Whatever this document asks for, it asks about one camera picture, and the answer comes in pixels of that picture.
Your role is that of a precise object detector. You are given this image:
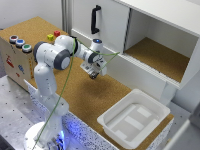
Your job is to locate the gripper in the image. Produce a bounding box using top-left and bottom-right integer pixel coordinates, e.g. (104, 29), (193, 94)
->
(82, 59), (108, 80)

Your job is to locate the yellow block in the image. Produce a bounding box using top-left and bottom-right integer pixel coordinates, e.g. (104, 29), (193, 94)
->
(46, 33), (55, 42)

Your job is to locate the white sliding door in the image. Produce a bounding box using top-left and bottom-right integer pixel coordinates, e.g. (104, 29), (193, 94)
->
(71, 0), (131, 54)

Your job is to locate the white plastic box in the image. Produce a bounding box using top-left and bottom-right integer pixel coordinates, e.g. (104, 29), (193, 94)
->
(96, 88), (172, 150)

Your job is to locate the green button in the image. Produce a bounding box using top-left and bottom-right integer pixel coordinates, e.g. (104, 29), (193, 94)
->
(21, 43), (33, 54)

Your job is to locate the white cabinet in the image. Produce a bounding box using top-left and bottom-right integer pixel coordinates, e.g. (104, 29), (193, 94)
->
(69, 0), (200, 107)

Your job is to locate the wooden drawer box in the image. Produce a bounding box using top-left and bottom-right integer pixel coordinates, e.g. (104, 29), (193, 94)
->
(0, 16), (71, 92)

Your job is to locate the blue button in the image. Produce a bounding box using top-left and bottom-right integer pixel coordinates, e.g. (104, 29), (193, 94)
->
(15, 38), (26, 49)

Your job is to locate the red button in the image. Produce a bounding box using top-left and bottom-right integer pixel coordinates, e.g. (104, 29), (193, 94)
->
(8, 34), (19, 45)

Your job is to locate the green cable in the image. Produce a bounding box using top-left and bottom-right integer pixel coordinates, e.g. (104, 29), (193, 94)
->
(31, 38), (121, 150)

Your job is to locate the black door handle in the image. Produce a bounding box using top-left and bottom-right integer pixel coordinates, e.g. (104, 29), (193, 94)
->
(90, 4), (102, 35)

